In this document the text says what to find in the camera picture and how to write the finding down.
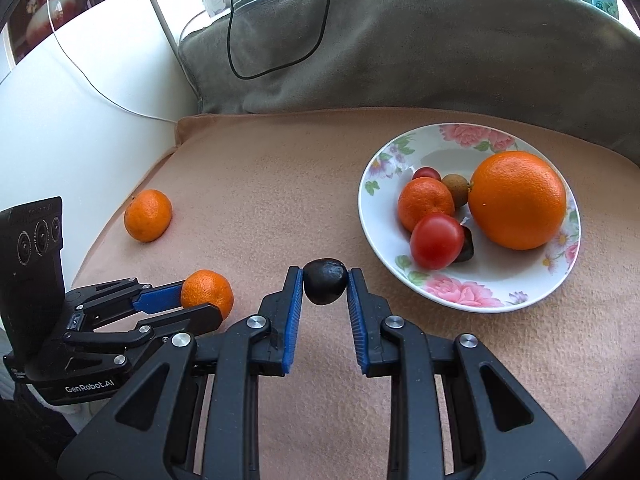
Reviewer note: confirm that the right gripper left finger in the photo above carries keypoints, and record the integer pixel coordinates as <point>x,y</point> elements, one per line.
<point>148,429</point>

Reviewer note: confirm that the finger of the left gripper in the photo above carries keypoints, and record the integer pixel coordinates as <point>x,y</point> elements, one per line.
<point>155,295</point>
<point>165,322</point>

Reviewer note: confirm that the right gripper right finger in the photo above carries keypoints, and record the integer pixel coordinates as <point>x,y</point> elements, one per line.
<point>455,410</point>

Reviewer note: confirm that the small mandarin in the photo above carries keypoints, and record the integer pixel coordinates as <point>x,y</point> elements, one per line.
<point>207,287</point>
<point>420,197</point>

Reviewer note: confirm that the large orange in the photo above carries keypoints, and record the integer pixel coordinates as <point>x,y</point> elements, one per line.
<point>148,216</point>
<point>517,199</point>

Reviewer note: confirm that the dark plum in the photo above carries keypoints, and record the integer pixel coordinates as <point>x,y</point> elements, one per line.
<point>467,250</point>
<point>324,280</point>

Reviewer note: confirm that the small brown kiwi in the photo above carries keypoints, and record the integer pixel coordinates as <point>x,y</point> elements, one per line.
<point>458,187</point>

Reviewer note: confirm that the small red cherry tomato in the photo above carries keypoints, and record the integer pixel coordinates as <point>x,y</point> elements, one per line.
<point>427,172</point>

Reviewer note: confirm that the beige cloth mat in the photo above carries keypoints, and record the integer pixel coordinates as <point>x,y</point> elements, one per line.
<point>255,195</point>

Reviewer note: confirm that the floral white ceramic plate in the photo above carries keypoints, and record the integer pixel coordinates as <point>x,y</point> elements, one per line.
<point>495,279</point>

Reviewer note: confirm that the dark plum in plate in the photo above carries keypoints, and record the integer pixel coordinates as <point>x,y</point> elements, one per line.
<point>467,250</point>

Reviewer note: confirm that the red tomato in plate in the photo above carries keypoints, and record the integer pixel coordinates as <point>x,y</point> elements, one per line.
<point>436,241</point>

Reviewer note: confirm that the small mandarin in plate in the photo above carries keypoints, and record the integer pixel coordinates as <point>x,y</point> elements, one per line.
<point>420,197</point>

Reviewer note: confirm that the large orange in plate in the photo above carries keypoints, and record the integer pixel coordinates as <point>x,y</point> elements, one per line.
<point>517,199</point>

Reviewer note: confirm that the grey blanket covered backrest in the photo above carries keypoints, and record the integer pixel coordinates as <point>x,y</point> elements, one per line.
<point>558,64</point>

